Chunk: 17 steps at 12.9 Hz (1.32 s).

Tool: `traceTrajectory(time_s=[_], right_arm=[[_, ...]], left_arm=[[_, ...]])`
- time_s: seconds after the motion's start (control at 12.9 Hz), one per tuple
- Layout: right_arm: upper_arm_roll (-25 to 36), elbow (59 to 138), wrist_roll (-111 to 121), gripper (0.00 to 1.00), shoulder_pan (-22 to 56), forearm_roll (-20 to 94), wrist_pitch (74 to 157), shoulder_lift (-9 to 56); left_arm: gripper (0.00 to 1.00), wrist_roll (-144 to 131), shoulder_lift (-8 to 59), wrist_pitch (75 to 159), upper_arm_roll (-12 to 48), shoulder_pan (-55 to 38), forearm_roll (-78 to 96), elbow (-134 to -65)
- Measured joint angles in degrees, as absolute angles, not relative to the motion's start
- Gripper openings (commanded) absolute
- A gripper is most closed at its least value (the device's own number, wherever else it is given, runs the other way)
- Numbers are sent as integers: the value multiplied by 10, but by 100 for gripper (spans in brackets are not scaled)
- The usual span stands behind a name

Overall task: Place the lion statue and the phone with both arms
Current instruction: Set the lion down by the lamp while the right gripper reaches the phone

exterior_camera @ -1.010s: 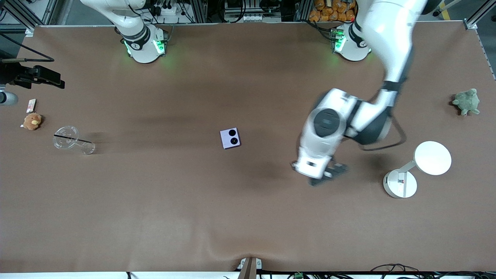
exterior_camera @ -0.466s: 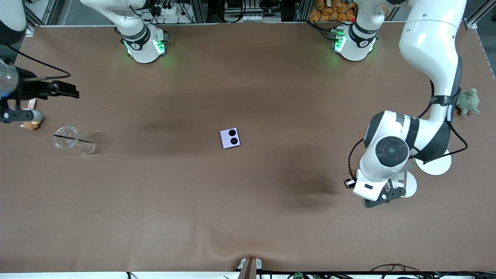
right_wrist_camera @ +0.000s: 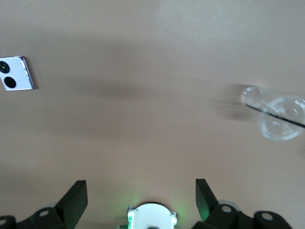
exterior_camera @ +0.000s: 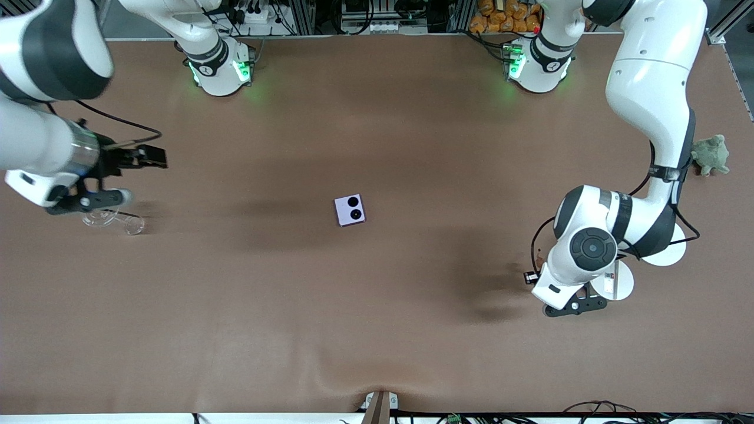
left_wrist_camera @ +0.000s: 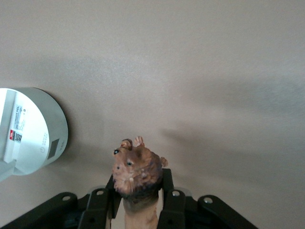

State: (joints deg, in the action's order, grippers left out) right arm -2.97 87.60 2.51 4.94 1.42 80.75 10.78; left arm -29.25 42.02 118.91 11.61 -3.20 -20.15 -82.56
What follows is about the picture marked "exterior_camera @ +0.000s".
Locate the small white socket strip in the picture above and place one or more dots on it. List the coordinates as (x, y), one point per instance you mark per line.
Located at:
(384, 27)

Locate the lilac flip phone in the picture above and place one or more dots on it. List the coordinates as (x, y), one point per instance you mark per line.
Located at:
(350, 210)

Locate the white round desk lamp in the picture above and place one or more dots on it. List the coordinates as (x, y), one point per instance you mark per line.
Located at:
(668, 254)

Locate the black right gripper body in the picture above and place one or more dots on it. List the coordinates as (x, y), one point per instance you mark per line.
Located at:
(111, 162)

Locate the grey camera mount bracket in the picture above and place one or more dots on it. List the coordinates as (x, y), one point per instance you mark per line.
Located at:
(379, 406)

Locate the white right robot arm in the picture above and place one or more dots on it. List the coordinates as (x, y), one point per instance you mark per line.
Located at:
(35, 147)

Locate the pile of orange packets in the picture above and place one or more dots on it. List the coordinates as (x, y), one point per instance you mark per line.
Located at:
(506, 16)

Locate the clear wine glass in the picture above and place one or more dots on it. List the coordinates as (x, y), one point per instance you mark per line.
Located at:
(126, 224)

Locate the aluminium frame post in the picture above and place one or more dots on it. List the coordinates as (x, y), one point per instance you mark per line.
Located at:
(730, 23)

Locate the white power strip with plugs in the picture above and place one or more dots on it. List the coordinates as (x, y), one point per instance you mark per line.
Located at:
(252, 15)

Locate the green plush turtle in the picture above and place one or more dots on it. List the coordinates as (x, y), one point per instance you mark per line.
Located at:
(711, 154)

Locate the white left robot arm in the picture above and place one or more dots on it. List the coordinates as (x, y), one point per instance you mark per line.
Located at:
(648, 76)

